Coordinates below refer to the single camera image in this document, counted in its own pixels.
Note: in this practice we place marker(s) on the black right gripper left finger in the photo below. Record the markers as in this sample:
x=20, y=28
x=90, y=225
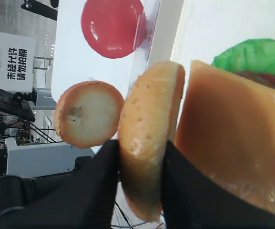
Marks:
x=83, y=200

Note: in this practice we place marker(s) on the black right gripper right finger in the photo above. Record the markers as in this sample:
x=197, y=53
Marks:
x=190, y=200

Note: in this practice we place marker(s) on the golden bun half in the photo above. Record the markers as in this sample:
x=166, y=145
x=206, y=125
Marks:
x=148, y=121

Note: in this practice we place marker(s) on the orange cheese slice on stack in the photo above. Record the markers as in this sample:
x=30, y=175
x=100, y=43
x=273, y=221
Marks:
x=227, y=130

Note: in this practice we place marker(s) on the green lettuce under cheese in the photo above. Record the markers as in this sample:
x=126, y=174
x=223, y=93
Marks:
x=255, y=55

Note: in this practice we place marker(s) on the red tomato slice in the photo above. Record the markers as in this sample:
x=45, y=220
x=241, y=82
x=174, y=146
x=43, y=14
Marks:
x=114, y=28

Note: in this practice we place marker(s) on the grey cabinet in background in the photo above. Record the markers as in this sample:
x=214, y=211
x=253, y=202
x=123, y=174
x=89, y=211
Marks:
x=42, y=159

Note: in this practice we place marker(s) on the bun half with white face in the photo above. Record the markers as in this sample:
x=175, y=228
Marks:
x=88, y=113

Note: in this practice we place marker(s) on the black monitor on stand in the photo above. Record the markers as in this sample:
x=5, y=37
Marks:
x=14, y=104

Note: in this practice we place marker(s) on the white sign with chinese text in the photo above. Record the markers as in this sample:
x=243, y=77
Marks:
x=16, y=62

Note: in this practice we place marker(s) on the white rectangular metal tray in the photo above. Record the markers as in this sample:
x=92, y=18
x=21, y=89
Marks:
x=207, y=28

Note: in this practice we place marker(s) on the left long clear rail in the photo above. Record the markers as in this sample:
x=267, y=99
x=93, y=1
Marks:
x=144, y=52

